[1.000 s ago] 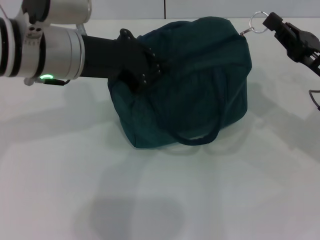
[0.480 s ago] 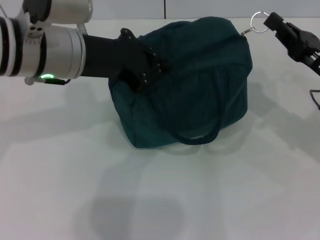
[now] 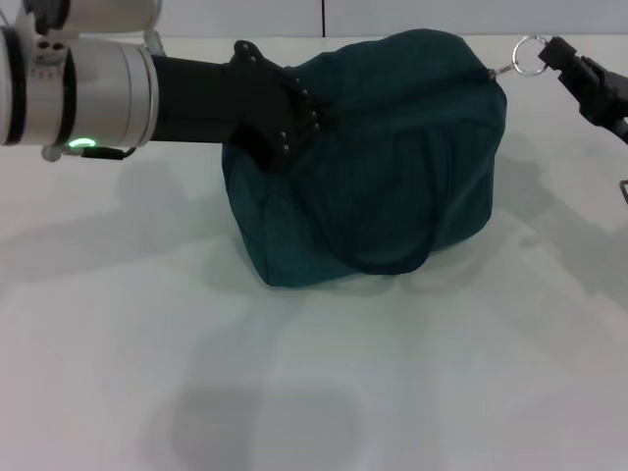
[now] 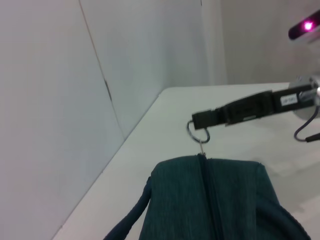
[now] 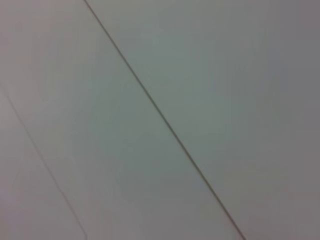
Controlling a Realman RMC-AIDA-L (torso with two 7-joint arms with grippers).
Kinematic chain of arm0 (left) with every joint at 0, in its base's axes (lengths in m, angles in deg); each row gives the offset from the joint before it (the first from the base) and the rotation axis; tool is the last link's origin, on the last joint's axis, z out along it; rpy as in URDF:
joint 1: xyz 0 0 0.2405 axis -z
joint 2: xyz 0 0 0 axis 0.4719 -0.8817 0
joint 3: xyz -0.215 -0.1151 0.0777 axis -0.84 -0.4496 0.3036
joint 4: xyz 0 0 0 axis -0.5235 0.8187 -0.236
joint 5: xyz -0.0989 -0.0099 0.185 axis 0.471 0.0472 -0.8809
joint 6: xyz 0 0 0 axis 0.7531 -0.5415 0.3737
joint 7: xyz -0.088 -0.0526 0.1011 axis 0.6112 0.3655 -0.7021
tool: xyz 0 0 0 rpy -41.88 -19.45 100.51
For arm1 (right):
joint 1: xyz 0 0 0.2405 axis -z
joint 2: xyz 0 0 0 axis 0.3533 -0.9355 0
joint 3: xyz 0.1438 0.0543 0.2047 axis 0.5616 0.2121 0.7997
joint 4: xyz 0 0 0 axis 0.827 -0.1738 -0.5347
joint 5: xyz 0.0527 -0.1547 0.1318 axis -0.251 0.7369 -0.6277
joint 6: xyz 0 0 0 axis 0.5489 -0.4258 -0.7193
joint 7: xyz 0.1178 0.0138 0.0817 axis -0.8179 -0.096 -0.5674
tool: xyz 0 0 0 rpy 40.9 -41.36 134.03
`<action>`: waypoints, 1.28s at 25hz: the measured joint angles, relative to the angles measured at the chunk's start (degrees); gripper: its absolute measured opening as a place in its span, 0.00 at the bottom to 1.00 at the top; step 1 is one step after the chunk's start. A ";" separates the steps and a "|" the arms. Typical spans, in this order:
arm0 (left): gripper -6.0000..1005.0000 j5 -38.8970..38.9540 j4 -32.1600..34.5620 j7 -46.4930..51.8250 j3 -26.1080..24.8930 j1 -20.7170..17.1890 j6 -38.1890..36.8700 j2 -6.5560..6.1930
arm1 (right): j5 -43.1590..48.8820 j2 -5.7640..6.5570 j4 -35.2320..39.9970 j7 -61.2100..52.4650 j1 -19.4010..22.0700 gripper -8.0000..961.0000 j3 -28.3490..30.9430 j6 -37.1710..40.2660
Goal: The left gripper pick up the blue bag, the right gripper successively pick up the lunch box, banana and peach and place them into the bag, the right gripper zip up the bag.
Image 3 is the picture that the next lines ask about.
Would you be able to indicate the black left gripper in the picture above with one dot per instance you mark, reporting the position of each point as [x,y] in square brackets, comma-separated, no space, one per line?
[221,103]

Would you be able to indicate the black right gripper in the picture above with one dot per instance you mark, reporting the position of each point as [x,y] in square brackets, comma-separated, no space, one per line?
[611,103]

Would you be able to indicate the dark teal insulated lunch bag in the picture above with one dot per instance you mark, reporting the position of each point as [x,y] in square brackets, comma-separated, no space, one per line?
[382,172]

